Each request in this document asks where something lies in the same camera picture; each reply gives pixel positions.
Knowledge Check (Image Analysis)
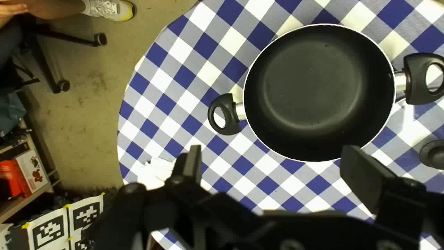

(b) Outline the white box with AprilTag markers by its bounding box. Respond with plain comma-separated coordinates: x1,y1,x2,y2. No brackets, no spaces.
20,193,106,250

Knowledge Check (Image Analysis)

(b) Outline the blue white checkered tablecloth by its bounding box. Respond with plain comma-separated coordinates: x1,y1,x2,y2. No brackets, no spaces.
117,0,444,250

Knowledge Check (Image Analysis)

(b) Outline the white sneaker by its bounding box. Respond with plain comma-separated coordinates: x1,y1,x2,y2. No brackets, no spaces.
82,0,137,23

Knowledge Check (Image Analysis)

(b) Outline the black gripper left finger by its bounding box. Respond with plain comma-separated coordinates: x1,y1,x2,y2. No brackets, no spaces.
170,144,205,191

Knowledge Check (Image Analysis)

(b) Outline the black office chair base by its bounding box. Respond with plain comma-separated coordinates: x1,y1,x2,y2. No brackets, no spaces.
23,22,109,94

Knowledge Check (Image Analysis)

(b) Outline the red box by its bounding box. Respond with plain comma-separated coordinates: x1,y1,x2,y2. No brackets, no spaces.
0,148,51,200

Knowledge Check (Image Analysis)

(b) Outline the wooden shelf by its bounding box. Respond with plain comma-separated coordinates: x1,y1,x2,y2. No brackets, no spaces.
0,115,62,225

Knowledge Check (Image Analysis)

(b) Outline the person's bare leg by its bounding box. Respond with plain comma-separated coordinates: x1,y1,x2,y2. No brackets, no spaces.
0,0,88,22

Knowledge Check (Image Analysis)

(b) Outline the black two-handled pot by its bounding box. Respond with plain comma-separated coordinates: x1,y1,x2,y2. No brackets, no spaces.
207,23,444,163

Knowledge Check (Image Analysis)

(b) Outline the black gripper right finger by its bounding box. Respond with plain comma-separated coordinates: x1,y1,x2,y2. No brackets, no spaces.
341,144,428,227

